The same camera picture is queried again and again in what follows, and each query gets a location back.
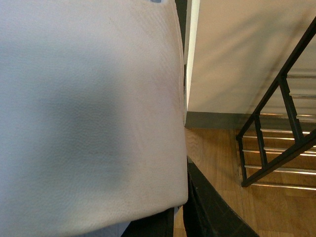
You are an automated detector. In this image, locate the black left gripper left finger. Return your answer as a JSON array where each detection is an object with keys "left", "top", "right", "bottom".
[{"left": 122, "top": 208, "right": 174, "bottom": 237}]

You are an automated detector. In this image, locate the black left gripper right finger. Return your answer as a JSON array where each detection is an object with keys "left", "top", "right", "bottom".
[{"left": 183, "top": 158, "right": 258, "bottom": 237}]

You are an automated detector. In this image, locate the light blue slide sandal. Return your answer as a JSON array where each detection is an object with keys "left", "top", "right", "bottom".
[{"left": 0, "top": 0, "right": 188, "bottom": 237}]

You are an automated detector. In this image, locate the black metal shoe rack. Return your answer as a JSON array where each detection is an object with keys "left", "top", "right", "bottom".
[{"left": 236, "top": 22, "right": 316, "bottom": 191}]

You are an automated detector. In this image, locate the large window with frame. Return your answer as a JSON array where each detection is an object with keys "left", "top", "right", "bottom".
[{"left": 175, "top": 0, "right": 188, "bottom": 124}]

